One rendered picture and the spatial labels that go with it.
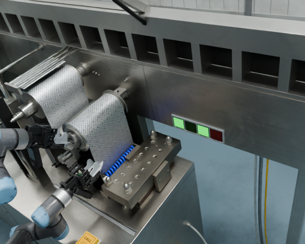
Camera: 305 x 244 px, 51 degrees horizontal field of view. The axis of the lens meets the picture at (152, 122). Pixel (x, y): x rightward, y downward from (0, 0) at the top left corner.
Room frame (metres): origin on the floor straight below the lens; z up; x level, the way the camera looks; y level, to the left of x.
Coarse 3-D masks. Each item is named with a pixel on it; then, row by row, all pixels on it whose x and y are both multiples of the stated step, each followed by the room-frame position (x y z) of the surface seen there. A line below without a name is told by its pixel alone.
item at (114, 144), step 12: (108, 132) 1.09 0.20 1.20; (120, 132) 1.13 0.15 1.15; (96, 144) 1.03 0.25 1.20; (108, 144) 1.07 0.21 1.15; (120, 144) 1.12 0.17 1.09; (132, 144) 1.17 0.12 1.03; (96, 156) 1.02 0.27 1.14; (108, 156) 1.06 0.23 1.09; (120, 156) 1.10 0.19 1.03; (108, 168) 1.04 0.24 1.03
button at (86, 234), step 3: (87, 231) 0.81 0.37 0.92; (84, 234) 0.80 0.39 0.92; (87, 234) 0.80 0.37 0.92; (90, 234) 0.79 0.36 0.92; (81, 237) 0.79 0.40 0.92; (84, 237) 0.79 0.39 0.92; (87, 237) 0.78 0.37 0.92; (90, 237) 0.78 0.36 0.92; (93, 237) 0.78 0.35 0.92; (78, 240) 0.78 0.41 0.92; (81, 240) 0.78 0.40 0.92; (84, 240) 0.77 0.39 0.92; (87, 240) 0.77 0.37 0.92; (90, 240) 0.77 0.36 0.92; (93, 240) 0.76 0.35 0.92; (96, 240) 0.76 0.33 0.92; (78, 243) 0.76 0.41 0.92; (81, 243) 0.76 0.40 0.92; (84, 243) 0.76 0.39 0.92; (87, 243) 0.76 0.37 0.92; (90, 243) 0.75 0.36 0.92; (93, 243) 0.75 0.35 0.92; (96, 243) 0.76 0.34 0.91
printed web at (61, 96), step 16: (48, 80) 1.29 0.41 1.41; (64, 80) 1.30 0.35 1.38; (80, 80) 1.34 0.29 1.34; (32, 96) 1.20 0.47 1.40; (48, 96) 1.22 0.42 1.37; (64, 96) 1.26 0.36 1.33; (80, 96) 1.32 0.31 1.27; (112, 96) 1.20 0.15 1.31; (48, 112) 1.19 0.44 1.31; (64, 112) 1.24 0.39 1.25; (96, 112) 1.11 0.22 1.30; (112, 112) 1.13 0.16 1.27; (80, 128) 1.03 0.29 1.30; (96, 128) 1.05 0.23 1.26
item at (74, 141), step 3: (69, 132) 1.04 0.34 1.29; (69, 135) 1.03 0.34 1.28; (72, 135) 1.02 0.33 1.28; (75, 135) 1.02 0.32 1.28; (69, 138) 1.04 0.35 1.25; (72, 138) 1.02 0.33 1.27; (75, 138) 1.01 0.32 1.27; (78, 138) 1.02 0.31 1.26; (72, 141) 1.03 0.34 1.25; (75, 141) 1.01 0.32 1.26; (78, 141) 1.01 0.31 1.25; (72, 144) 1.03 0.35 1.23; (75, 144) 1.02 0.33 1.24; (78, 144) 1.01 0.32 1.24; (75, 147) 1.02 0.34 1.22
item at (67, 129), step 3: (123, 108) 1.18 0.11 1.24; (66, 129) 1.06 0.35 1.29; (69, 129) 1.04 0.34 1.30; (72, 129) 1.03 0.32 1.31; (66, 132) 1.07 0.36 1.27; (72, 132) 1.03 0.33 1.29; (75, 132) 1.02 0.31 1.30; (78, 135) 1.01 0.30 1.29; (81, 138) 1.00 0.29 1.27; (81, 141) 1.01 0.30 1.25; (81, 144) 1.01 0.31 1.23; (84, 144) 1.00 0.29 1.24; (78, 147) 1.04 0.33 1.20; (81, 147) 1.02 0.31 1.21; (84, 147) 1.01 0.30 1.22
